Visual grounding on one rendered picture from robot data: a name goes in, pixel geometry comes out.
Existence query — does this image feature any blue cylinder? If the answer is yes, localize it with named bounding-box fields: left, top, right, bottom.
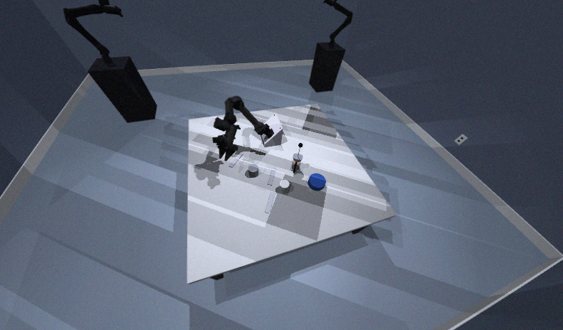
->
left=308, top=174, right=326, bottom=191

